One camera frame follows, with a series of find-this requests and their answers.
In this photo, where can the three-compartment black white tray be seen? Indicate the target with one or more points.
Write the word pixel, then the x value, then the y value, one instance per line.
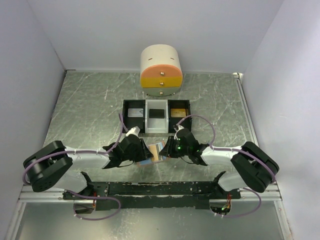
pixel 155 126

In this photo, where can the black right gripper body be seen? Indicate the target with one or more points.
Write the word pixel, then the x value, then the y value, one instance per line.
pixel 181 150

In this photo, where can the round cream drawer cabinet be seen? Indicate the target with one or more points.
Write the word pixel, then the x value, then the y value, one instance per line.
pixel 160 70

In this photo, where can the gold card in tray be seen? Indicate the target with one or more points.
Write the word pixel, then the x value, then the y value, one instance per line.
pixel 178 112

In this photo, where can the gold card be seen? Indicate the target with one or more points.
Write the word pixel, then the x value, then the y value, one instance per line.
pixel 178 112
pixel 155 149

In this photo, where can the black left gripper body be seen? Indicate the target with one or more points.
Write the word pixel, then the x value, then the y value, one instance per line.
pixel 133 156

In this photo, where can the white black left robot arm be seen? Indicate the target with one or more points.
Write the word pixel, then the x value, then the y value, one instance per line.
pixel 59 166

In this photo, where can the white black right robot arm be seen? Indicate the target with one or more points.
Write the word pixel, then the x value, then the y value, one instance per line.
pixel 253 168

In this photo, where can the orange leather card holder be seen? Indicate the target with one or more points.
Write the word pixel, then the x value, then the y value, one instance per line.
pixel 148 161

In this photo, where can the black card in tray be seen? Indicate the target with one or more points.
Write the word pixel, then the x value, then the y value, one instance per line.
pixel 156 113

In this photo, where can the white card in tray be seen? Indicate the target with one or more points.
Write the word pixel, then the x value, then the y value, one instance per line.
pixel 135 113

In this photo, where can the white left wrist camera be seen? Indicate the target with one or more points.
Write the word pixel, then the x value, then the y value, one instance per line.
pixel 133 131

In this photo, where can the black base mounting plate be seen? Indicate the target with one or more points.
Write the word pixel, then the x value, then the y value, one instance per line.
pixel 170 194

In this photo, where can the aluminium rail front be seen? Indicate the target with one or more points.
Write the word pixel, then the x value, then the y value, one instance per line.
pixel 55 195

